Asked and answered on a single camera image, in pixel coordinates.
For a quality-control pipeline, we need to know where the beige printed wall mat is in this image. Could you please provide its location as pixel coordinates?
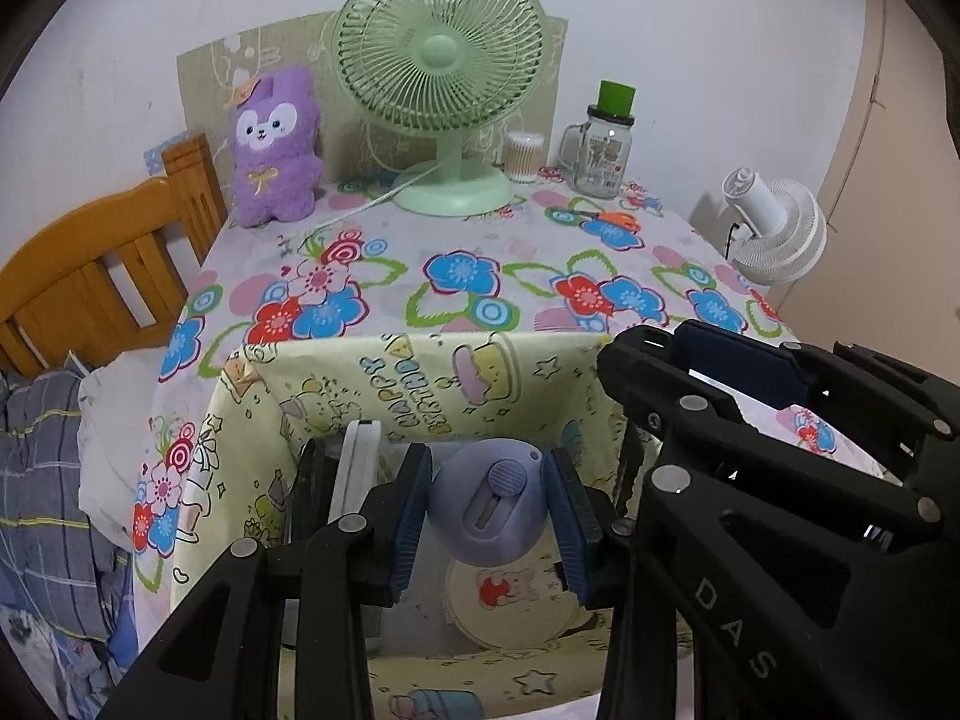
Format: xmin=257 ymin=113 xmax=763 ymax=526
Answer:
xmin=176 ymin=11 xmax=567 ymax=188

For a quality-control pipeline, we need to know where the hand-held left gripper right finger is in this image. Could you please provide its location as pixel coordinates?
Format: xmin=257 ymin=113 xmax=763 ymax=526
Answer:
xmin=546 ymin=446 xmax=647 ymax=720

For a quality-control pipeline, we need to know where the beige door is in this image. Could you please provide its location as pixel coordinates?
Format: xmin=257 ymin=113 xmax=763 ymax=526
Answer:
xmin=780 ymin=0 xmax=960 ymax=361

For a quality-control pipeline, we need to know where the purple plush toy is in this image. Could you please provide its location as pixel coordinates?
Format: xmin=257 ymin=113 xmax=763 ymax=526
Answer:
xmin=229 ymin=66 xmax=325 ymax=227

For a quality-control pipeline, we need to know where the floral tablecloth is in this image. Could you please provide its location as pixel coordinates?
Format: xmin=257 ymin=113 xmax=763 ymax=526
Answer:
xmin=131 ymin=178 xmax=890 ymax=720

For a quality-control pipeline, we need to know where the purple round utility knife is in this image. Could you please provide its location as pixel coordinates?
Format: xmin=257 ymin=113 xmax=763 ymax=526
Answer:
xmin=433 ymin=441 xmax=552 ymax=563

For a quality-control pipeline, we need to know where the round cream bear tin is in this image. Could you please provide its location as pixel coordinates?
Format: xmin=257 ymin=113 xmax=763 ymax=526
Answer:
xmin=442 ymin=555 xmax=595 ymax=650

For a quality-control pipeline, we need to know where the cotton swab container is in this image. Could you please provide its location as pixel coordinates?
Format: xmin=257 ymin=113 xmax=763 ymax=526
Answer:
xmin=506 ymin=133 xmax=545 ymax=182

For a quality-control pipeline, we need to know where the wooden bed headboard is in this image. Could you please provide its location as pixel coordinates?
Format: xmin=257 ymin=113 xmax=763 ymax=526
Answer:
xmin=0 ymin=133 xmax=230 ymax=376

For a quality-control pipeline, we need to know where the blue patterned cloth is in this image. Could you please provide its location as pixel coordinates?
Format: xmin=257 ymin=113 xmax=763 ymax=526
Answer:
xmin=145 ymin=136 xmax=188 ymax=173

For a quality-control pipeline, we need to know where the green desk fan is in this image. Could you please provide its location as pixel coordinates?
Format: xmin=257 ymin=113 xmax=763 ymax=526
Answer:
xmin=330 ymin=0 xmax=548 ymax=218

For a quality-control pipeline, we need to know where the plaid grey bedding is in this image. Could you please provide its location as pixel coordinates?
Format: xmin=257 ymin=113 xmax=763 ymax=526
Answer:
xmin=0 ymin=367 xmax=143 ymax=720

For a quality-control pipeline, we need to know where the yellow printed fabric storage box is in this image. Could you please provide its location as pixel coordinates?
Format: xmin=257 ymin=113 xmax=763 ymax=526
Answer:
xmin=169 ymin=330 xmax=680 ymax=720

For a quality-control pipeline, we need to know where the white fan cable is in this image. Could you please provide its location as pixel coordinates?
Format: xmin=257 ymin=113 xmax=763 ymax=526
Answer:
xmin=319 ymin=163 xmax=437 ymax=232

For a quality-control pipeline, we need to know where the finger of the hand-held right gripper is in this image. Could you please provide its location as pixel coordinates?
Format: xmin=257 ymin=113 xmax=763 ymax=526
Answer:
xmin=598 ymin=326 xmax=942 ymax=720
xmin=675 ymin=319 xmax=960 ymax=481

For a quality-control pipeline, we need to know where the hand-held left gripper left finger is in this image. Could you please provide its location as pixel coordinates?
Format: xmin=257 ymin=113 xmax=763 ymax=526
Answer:
xmin=105 ymin=444 xmax=436 ymax=720

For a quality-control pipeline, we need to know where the glass mug jar green lid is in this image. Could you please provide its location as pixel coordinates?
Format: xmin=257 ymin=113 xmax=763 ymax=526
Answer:
xmin=561 ymin=80 xmax=638 ymax=200

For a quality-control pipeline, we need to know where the white standing fan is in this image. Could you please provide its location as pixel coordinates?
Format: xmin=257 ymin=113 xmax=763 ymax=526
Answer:
xmin=721 ymin=169 xmax=827 ymax=286

